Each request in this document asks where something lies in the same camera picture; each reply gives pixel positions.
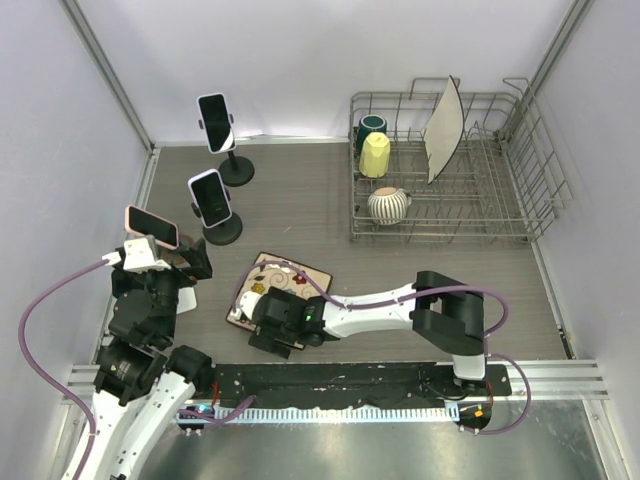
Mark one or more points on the metal dish rack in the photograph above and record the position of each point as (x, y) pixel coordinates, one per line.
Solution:
(506, 181)

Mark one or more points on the white cable duct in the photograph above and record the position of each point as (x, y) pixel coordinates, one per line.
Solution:
(199, 415)

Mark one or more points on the pink case phone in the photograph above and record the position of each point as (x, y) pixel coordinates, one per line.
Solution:
(143, 223)

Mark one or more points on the dark green mug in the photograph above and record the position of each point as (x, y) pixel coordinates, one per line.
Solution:
(368, 124)

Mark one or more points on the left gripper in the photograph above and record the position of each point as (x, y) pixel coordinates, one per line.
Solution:
(200, 265)

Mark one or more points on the lavender case phone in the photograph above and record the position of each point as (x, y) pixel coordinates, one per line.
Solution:
(209, 197)

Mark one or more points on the wooden base phone stand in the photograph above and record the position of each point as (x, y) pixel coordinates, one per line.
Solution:
(185, 241)

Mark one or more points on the black phone stand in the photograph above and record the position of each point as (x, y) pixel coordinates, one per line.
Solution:
(223, 233)
(236, 170)

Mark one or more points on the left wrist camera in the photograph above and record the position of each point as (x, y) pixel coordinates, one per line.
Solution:
(137, 255)

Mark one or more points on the white phone stand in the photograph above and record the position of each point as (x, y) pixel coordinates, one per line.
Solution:
(216, 121)
(187, 300)

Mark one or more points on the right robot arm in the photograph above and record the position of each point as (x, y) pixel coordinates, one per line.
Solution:
(446, 313)

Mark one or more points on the striped round mug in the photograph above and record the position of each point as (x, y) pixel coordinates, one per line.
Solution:
(388, 206)

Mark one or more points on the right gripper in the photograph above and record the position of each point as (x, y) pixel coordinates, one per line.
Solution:
(266, 337)

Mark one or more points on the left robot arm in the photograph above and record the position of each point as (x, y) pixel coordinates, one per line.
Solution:
(142, 378)

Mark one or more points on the yellow faceted cup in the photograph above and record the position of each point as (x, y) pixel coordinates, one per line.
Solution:
(375, 154)

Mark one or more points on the black mounting base plate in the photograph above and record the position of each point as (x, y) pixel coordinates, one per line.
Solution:
(341, 385)

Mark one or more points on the white curved plate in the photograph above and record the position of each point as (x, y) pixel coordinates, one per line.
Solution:
(443, 131)

